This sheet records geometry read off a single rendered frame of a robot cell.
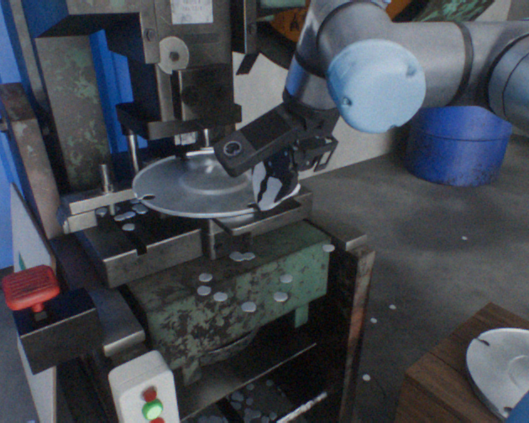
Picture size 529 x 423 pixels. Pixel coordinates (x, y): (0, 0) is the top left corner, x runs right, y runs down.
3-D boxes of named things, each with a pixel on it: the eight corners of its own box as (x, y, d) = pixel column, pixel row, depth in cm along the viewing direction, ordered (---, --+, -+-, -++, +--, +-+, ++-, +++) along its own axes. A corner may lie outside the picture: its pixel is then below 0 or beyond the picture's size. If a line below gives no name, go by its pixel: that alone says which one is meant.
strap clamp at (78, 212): (155, 209, 84) (149, 159, 79) (65, 234, 76) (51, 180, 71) (144, 198, 89) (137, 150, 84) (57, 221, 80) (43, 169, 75)
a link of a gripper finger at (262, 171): (283, 200, 70) (301, 159, 64) (254, 210, 67) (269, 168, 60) (273, 187, 72) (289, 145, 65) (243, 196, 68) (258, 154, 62)
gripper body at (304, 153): (325, 174, 63) (359, 106, 54) (280, 188, 58) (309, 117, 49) (295, 140, 66) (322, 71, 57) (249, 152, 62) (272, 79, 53)
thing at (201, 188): (239, 144, 96) (239, 140, 95) (327, 188, 75) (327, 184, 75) (110, 173, 81) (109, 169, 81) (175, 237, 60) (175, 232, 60)
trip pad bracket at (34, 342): (119, 398, 68) (96, 300, 58) (53, 431, 63) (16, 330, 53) (107, 373, 72) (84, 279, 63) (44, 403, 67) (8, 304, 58)
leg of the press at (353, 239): (369, 436, 118) (428, 110, 75) (338, 460, 112) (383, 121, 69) (208, 273, 184) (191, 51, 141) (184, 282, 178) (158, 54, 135)
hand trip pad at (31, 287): (73, 331, 57) (60, 285, 54) (23, 351, 54) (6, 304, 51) (61, 303, 62) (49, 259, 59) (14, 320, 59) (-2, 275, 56)
